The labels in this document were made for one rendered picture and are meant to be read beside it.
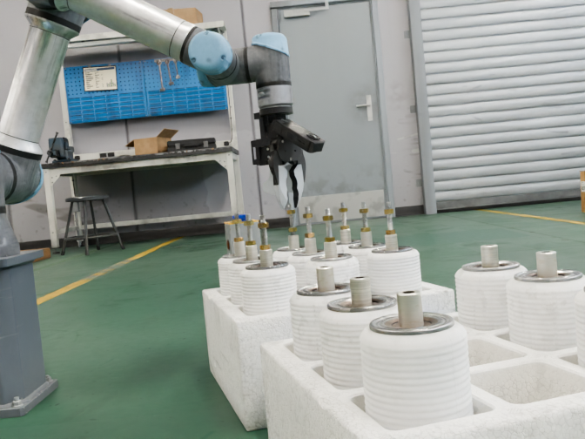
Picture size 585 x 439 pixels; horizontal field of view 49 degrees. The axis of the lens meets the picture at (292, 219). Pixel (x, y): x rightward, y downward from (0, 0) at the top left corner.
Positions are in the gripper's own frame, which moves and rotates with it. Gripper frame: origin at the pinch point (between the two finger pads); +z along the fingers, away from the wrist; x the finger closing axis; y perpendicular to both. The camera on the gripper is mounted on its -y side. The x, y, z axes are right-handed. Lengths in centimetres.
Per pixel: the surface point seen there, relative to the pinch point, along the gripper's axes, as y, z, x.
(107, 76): 435, -119, -228
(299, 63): 313, -117, -360
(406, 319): -61, 9, 51
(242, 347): -16.7, 21.4, 32.1
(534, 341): -63, 17, 29
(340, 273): -23.7, 12.2, 14.6
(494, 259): -54, 9, 19
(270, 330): -19.1, 19.4, 28.0
